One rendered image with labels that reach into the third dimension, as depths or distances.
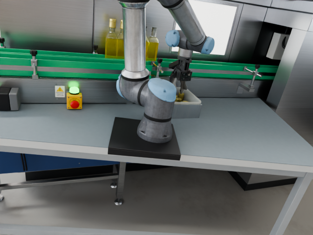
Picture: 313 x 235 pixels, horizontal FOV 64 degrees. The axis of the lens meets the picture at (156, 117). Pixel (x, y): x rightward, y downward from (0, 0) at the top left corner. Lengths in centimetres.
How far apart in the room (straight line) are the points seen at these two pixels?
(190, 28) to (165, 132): 42
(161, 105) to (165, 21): 76
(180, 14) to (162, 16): 65
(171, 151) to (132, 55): 40
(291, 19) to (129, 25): 115
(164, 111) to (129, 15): 37
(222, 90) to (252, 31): 50
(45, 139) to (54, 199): 88
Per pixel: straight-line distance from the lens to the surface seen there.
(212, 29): 177
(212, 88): 168
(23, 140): 108
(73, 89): 127
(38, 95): 134
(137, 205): 184
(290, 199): 146
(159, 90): 96
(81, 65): 131
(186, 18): 99
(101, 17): 153
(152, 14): 159
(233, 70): 174
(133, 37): 98
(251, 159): 114
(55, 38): 157
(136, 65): 102
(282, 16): 191
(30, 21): 156
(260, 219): 205
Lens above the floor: 131
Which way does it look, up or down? 26 degrees down
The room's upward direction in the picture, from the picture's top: 9 degrees clockwise
